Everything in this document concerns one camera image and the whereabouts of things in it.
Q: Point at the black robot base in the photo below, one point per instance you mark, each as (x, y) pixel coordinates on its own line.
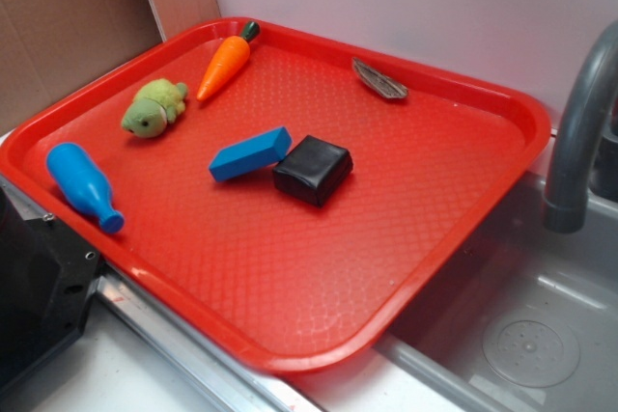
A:
(49, 274)

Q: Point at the blue plastic bottle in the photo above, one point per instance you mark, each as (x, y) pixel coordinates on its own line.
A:
(84, 185)

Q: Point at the black square pouch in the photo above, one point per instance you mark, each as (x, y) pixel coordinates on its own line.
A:
(313, 171)

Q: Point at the red plastic tray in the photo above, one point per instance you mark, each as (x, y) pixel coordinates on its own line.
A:
(282, 285)

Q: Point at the blue rectangular block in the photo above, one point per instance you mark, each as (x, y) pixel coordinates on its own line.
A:
(251, 154)

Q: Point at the grey brown shell piece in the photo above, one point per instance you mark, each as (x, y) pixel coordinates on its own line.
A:
(380, 83)

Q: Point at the orange toy carrot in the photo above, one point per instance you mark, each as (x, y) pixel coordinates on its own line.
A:
(227, 61)

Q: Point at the green plush turtle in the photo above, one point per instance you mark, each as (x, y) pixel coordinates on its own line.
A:
(154, 107)

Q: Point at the grey plastic sink basin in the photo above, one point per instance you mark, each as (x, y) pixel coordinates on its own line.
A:
(520, 318)

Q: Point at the grey sink faucet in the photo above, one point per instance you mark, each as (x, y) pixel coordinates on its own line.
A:
(584, 155)

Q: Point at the brown cardboard panel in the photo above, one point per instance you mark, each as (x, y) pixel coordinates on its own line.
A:
(51, 48)

